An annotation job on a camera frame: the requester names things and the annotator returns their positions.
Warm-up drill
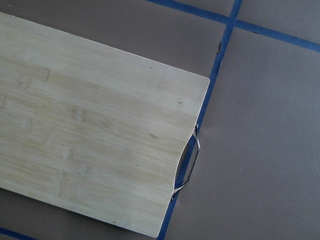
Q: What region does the metal board handle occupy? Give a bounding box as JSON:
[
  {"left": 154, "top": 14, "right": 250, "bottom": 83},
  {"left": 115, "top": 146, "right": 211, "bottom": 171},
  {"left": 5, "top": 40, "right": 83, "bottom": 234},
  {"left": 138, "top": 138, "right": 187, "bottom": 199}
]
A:
[{"left": 170, "top": 123, "right": 201, "bottom": 201}]

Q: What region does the bamboo cutting board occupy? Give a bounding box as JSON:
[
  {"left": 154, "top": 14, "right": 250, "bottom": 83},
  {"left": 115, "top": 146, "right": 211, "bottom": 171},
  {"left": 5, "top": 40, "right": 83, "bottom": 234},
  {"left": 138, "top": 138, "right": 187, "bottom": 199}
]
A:
[{"left": 0, "top": 13, "right": 210, "bottom": 238}]

